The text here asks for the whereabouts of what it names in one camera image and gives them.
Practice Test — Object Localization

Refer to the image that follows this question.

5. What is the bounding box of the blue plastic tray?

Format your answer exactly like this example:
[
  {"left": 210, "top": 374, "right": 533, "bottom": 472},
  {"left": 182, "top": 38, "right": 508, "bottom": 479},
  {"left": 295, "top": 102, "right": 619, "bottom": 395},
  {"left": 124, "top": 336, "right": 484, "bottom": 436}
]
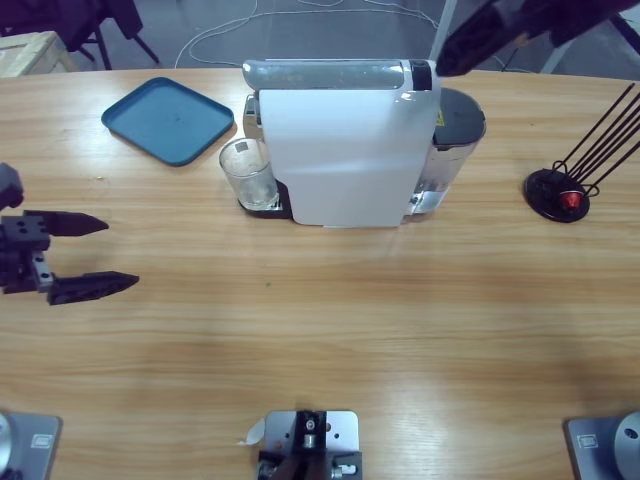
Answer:
[{"left": 100, "top": 76, "right": 236, "bottom": 169}]

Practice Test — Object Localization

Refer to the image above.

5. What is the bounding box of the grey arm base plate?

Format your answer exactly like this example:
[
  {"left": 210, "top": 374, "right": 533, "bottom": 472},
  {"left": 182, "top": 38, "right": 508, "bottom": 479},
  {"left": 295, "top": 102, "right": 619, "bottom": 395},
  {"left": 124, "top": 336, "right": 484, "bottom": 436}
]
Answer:
[
  {"left": 564, "top": 412, "right": 640, "bottom": 480},
  {"left": 0, "top": 410, "right": 64, "bottom": 480}
]

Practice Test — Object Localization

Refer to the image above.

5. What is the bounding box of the white frame leg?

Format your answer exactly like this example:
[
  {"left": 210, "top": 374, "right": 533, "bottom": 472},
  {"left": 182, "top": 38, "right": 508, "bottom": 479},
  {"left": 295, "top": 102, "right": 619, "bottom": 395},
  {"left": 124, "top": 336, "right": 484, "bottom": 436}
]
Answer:
[
  {"left": 542, "top": 39, "right": 576, "bottom": 74},
  {"left": 429, "top": 0, "right": 459, "bottom": 59}
]

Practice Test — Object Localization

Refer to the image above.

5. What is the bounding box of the black chair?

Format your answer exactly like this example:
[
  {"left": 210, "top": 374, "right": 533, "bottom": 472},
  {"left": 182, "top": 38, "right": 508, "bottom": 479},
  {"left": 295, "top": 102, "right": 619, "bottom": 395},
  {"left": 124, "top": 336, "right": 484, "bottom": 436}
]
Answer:
[{"left": 0, "top": 0, "right": 161, "bottom": 71}]

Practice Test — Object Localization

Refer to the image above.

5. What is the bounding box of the clear water tank black lid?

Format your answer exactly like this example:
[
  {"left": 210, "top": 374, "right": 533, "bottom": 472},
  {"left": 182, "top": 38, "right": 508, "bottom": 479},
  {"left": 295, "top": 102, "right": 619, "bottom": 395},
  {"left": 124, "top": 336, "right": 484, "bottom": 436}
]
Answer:
[{"left": 407, "top": 87, "right": 487, "bottom": 224}]

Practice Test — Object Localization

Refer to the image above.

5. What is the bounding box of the clear drinking glass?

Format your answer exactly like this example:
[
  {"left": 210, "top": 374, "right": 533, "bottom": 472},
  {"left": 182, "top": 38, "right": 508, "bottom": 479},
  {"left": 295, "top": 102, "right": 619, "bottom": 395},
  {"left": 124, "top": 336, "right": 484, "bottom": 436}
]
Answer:
[{"left": 218, "top": 137, "right": 279, "bottom": 211}]

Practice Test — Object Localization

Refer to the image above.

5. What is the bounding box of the white capsule coffee machine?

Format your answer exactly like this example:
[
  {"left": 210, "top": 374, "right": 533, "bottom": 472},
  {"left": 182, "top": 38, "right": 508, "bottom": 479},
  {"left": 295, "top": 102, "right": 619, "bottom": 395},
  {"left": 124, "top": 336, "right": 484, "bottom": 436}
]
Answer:
[{"left": 237, "top": 57, "right": 442, "bottom": 230}]

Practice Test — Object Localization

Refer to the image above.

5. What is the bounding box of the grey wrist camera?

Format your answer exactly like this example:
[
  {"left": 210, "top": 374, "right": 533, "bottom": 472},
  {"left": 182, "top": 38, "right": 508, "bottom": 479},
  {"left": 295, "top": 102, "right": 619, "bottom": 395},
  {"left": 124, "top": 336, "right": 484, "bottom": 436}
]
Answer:
[{"left": 0, "top": 163, "right": 25, "bottom": 210}]

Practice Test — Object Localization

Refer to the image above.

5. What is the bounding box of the white floor cable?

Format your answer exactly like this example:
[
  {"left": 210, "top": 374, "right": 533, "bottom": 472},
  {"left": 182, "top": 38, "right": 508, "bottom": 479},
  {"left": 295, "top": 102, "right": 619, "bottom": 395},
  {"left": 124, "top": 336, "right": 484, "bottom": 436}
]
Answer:
[{"left": 174, "top": 0, "right": 506, "bottom": 71}]

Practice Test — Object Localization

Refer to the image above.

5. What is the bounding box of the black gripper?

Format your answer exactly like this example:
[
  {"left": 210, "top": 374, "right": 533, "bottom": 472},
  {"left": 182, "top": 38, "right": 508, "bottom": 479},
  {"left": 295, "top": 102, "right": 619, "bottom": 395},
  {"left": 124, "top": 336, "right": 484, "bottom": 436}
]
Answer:
[{"left": 0, "top": 209, "right": 140, "bottom": 307}]

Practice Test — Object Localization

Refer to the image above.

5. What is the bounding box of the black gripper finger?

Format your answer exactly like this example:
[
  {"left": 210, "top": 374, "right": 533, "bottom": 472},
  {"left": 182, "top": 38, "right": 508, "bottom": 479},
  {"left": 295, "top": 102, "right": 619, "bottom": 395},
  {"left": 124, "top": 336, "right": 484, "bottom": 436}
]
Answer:
[
  {"left": 549, "top": 0, "right": 640, "bottom": 47},
  {"left": 437, "top": 0, "right": 546, "bottom": 77}
]

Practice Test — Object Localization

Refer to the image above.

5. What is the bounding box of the white paper tab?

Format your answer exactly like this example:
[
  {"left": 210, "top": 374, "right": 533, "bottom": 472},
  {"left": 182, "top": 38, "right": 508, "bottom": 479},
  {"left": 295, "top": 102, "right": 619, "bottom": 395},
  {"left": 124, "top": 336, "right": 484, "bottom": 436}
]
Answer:
[{"left": 236, "top": 418, "right": 267, "bottom": 447}]

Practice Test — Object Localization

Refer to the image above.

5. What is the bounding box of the wooden crate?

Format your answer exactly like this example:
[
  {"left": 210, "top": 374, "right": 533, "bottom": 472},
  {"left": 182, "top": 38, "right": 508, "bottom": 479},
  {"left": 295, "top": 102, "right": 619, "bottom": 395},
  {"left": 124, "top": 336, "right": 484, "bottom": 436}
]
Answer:
[{"left": 0, "top": 30, "right": 79, "bottom": 79}]

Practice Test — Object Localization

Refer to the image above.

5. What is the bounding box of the black frame bar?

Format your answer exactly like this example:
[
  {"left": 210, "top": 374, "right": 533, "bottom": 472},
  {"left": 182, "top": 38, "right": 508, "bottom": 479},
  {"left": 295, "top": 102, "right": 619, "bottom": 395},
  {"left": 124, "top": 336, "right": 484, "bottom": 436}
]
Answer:
[{"left": 607, "top": 12, "right": 640, "bottom": 51}]

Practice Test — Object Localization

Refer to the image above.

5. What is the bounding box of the black capsule holder with rods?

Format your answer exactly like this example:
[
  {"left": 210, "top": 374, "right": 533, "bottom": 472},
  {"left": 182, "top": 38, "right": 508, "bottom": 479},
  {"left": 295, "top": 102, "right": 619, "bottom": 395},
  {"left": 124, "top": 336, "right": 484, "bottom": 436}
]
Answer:
[{"left": 523, "top": 82, "right": 640, "bottom": 224}]

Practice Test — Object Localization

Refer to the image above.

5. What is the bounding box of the centre metal base mount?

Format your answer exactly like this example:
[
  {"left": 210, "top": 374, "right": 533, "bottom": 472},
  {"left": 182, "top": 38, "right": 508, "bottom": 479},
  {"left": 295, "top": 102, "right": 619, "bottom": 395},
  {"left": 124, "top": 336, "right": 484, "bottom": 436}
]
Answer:
[{"left": 257, "top": 408, "right": 364, "bottom": 480}]

